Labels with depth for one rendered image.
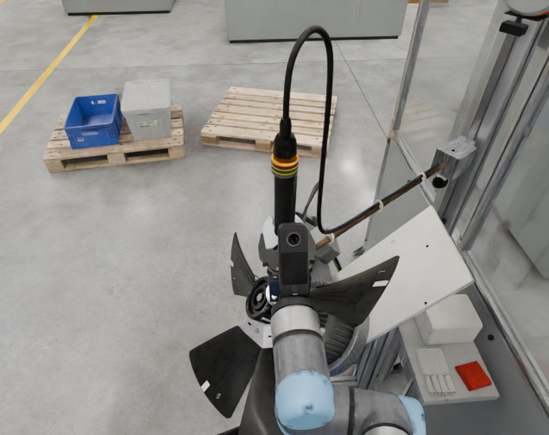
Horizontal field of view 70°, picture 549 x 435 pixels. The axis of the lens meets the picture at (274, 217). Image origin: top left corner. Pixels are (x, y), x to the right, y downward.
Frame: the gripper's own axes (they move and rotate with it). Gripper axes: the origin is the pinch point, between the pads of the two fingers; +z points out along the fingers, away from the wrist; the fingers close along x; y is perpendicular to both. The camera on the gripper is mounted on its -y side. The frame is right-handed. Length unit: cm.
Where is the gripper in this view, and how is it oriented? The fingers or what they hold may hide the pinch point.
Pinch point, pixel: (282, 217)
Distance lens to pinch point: 73.7
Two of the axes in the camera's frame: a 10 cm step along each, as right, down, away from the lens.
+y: 0.0, 7.2, 6.9
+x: 10.0, -0.5, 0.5
